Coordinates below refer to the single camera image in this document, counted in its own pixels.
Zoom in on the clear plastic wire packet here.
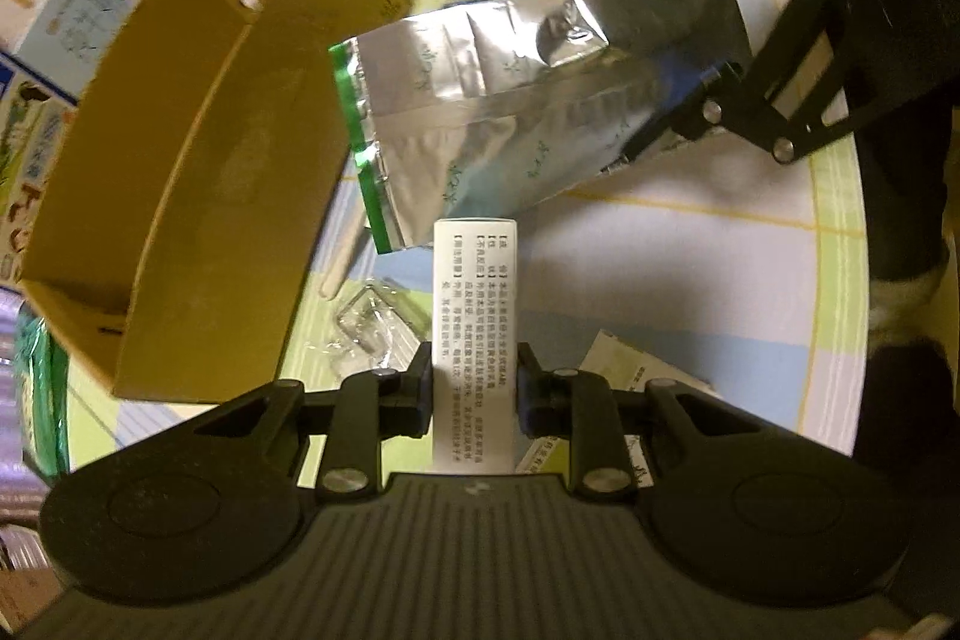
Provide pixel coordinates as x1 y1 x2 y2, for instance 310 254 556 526
324 280 431 380

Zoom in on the long white medicine box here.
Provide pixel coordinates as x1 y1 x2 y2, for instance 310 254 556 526
431 220 519 474

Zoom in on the silver foil pouch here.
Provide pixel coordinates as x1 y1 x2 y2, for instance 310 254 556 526
331 0 752 253

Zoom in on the brown cardboard sorting box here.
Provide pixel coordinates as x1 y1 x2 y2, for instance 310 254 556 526
21 0 409 403

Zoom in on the white Mecobalamin medicine box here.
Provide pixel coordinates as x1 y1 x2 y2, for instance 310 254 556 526
517 330 719 487

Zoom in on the green tea package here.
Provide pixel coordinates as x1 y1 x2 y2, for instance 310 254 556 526
13 304 70 484

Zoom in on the dark blue milk carton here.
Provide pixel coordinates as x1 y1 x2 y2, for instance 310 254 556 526
0 50 76 292

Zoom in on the white speckled spoon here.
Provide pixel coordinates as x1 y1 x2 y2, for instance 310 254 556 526
319 209 366 301

